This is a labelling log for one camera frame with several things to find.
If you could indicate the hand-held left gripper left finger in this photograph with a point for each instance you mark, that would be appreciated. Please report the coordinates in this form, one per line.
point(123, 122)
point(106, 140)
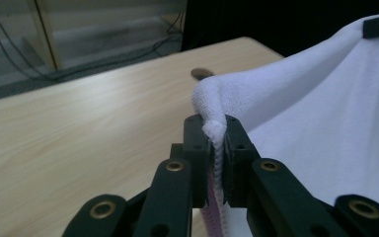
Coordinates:
point(195, 138)

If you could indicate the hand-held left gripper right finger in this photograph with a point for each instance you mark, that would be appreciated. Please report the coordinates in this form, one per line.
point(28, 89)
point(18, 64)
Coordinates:
point(238, 144)

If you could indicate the white towel with blue print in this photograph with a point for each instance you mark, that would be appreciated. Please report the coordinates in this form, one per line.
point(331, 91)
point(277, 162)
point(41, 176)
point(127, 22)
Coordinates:
point(309, 131)

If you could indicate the black curtain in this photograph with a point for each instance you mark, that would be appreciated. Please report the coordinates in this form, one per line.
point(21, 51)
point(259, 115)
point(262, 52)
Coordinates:
point(260, 19)

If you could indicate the vertical wooden wall strip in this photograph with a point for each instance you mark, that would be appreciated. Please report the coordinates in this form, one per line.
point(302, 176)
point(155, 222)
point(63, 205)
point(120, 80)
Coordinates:
point(46, 39)

